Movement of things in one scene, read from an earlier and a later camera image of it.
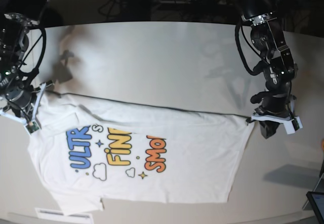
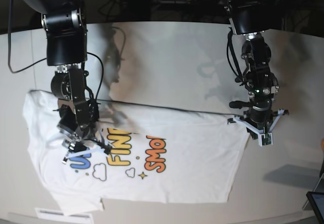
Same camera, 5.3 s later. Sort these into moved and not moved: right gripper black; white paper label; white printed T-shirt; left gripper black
Moved: right gripper black; left gripper black
Not moved: white printed T-shirt; white paper label
